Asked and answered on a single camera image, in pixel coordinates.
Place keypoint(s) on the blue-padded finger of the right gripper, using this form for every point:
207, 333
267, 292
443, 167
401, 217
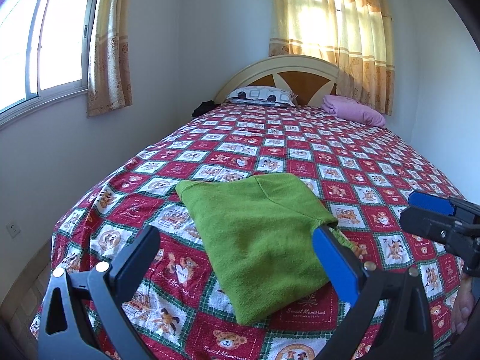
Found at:
430, 202

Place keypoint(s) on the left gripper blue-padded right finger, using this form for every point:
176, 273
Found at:
406, 330

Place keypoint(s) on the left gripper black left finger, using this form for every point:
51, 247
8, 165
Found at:
65, 331

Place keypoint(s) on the green orange white striped sweater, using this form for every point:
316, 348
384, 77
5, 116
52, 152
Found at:
257, 233

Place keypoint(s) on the person's right hand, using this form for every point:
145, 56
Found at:
463, 305

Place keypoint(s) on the red patchwork bedspread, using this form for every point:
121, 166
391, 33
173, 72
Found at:
362, 176

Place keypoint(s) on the pink pillow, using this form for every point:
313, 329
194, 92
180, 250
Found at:
349, 109

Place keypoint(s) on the cream and brown headboard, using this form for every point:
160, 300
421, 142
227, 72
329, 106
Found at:
309, 78

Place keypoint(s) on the yellow curtain behind headboard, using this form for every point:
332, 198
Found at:
354, 35

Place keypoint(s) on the white patterned pillow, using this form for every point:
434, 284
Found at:
267, 96

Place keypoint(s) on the black item beside pillow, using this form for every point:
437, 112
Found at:
203, 108

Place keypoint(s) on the yellow curtain at side window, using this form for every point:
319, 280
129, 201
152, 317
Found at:
109, 83

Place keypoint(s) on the side window with metal frame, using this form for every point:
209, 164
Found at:
44, 53

